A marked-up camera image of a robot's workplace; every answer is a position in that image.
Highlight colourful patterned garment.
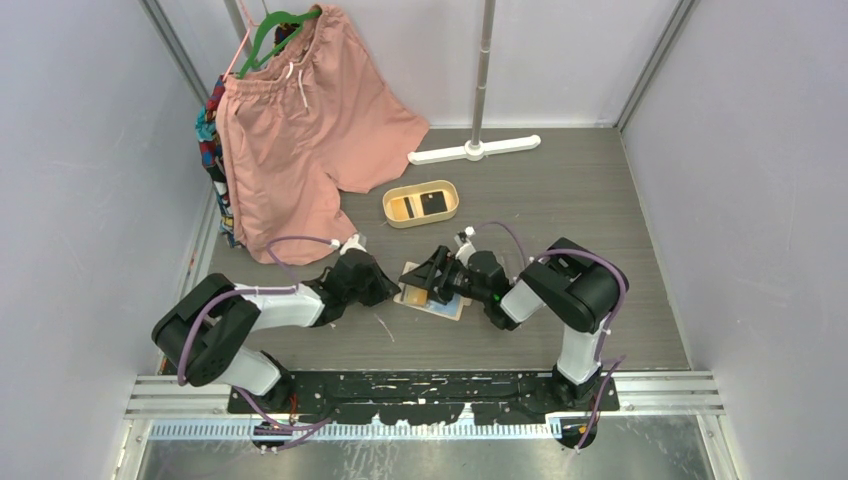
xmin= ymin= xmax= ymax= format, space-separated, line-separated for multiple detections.
xmin=195 ymin=76 xmax=241 ymax=248

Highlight green clothes hanger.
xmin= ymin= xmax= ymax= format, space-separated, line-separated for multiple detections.
xmin=235 ymin=6 xmax=322 ymax=79

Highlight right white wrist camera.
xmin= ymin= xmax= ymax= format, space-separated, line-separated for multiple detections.
xmin=454 ymin=226 xmax=476 ymax=266

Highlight pink clothes hanger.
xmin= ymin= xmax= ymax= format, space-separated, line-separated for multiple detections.
xmin=224 ymin=0 xmax=262 ymax=75

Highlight beige leather card holder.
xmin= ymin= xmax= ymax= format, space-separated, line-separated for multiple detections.
xmin=393 ymin=282 xmax=472 ymax=321

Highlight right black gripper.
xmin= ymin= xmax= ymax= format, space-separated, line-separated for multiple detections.
xmin=399 ymin=246 xmax=490 ymax=306

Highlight black striped card in tray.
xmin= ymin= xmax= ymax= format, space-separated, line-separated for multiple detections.
xmin=392 ymin=196 xmax=415 ymax=222

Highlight grey metal rack pole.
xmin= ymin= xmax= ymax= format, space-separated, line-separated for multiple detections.
xmin=468 ymin=0 xmax=497 ymax=151

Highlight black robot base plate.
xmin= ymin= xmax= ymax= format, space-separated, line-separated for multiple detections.
xmin=227 ymin=370 xmax=620 ymax=426

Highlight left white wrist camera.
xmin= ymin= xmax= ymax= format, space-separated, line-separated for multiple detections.
xmin=339 ymin=233 xmax=367 ymax=255

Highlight gold credit card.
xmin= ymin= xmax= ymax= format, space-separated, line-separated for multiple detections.
xmin=401 ymin=285 xmax=428 ymax=307

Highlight pink shorts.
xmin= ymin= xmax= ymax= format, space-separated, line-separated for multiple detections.
xmin=216 ymin=4 xmax=429 ymax=265

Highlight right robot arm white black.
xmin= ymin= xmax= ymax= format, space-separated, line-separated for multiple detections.
xmin=400 ymin=235 xmax=629 ymax=411

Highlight white rack stand base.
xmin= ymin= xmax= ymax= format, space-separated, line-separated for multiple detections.
xmin=407 ymin=135 xmax=542 ymax=165

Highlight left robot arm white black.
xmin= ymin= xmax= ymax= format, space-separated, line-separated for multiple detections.
xmin=151 ymin=249 xmax=400 ymax=413

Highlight beige oval tray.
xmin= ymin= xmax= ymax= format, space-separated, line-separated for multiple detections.
xmin=382 ymin=180 xmax=460 ymax=229

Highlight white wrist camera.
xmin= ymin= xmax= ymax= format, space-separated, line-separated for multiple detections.
xmin=454 ymin=226 xmax=476 ymax=266
xmin=339 ymin=233 xmax=367 ymax=255

